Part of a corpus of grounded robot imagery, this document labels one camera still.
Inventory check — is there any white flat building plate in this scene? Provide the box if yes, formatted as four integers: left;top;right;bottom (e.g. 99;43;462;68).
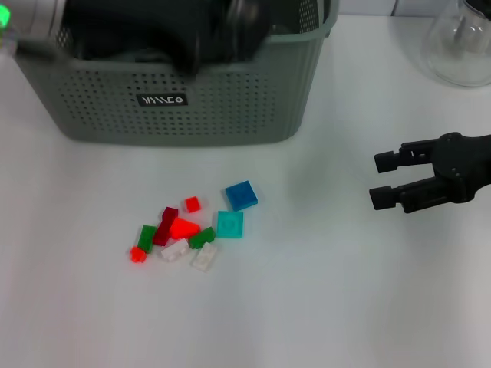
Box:
190;244;220;273

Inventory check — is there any blue square building plate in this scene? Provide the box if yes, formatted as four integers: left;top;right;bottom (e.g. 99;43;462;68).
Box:
225;180;259;212

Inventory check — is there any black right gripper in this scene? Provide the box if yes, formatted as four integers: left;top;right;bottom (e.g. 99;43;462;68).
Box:
367;131;491;215

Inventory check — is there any left arm cable with connector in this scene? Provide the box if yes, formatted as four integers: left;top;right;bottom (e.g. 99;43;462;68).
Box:
14;37;59;59

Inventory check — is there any bright red large brick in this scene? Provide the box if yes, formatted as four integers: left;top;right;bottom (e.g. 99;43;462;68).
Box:
169;217;202;242

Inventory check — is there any grey-green perforated storage bin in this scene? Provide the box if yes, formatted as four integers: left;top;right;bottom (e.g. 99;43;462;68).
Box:
11;0;341;149

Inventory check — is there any white building brick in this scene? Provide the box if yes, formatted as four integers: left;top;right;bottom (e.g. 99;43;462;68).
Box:
160;239;190;264

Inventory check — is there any dark red long brick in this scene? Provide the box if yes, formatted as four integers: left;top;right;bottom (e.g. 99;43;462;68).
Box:
153;206;180;247

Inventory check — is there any clear glass carafe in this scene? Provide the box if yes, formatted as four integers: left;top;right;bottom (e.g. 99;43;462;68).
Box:
420;0;491;88

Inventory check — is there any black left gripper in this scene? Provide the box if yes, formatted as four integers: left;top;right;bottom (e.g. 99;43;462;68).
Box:
60;0;232;73

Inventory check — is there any green building brick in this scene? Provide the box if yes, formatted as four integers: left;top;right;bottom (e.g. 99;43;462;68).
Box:
137;225;157;255
189;226;217;250

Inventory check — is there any cyan square building plate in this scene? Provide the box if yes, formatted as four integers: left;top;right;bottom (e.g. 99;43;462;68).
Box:
216;210;246;240

